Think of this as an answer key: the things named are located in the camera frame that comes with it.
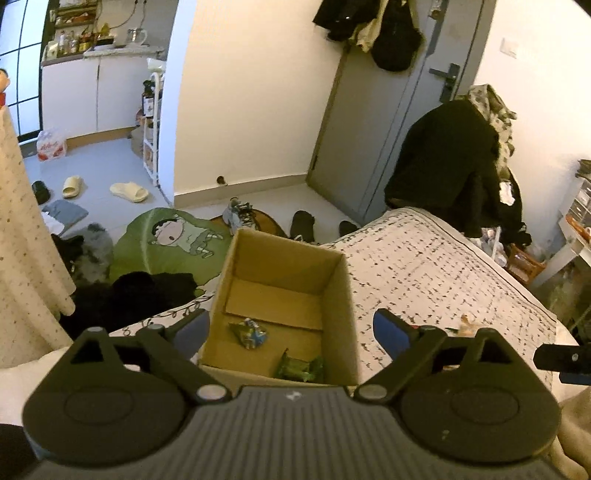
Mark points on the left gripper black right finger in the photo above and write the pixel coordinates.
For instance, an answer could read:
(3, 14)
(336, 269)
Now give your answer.
(412, 350)

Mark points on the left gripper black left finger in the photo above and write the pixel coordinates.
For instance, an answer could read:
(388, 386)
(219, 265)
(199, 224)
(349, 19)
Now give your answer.
(170, 349)

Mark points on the blue green snack packet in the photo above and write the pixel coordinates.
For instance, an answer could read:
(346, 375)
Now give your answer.
(249, 333)

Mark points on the black clothes pile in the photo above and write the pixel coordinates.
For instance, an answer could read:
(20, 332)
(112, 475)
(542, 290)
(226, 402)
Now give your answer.
(132, 298)

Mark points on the white black patterned bedspread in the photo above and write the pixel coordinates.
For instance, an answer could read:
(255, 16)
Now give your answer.
(422, 270)

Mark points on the green cartoon floor mat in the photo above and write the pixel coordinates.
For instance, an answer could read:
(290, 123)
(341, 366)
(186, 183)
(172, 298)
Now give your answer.
(164, 240)

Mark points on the brown cardboard box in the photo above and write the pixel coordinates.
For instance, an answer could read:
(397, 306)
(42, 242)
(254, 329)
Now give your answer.
(300, 294)

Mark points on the dotted cream tablecloth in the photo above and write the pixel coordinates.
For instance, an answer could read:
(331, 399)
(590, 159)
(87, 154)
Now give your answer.
(35, 286)

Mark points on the grey sneaker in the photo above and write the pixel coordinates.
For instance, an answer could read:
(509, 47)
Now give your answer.
(238, 215)

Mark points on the black coat on rack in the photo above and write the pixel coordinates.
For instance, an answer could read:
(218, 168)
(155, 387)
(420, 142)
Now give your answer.
(447, 166)

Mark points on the black slipper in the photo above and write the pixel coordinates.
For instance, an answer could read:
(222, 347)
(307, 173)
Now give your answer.
(41, 192)

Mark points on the white storage rack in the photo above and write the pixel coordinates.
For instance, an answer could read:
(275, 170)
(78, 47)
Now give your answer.
(151, 115)

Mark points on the red white plastic bag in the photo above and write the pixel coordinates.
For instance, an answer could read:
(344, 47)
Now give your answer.
(50, 145)

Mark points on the grey door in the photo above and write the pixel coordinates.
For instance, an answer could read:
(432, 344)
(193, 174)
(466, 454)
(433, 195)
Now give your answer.
(371, 110)

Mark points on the white kitchen cabinet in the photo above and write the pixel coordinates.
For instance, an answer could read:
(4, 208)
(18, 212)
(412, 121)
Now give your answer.
(94, 92)

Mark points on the cartoon boy figurine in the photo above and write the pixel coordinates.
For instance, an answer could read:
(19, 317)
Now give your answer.
(4, 84)

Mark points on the black clothes on door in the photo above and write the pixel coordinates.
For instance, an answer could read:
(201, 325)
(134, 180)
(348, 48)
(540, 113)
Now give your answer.
(384, 29)

